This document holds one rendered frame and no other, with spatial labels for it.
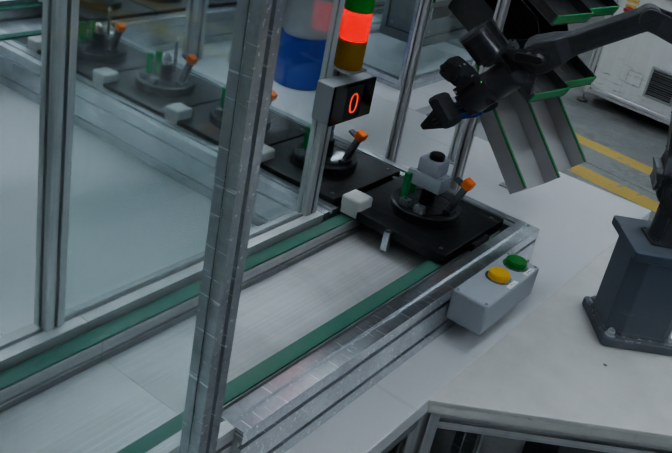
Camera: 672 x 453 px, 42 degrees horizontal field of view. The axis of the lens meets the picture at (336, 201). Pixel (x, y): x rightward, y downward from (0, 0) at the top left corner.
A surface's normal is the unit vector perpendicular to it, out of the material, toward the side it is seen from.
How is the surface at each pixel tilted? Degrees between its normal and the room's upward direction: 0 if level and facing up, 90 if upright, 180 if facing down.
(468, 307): 90
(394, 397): 0
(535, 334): 0
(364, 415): 0
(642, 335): 90
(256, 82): 90
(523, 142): 45
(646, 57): 90
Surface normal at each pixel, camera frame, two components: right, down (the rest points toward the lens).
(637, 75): -0.70, 0.21
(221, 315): 0.78, 0.40
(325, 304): 0.18, -0.88
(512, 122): 0.60, -0.31
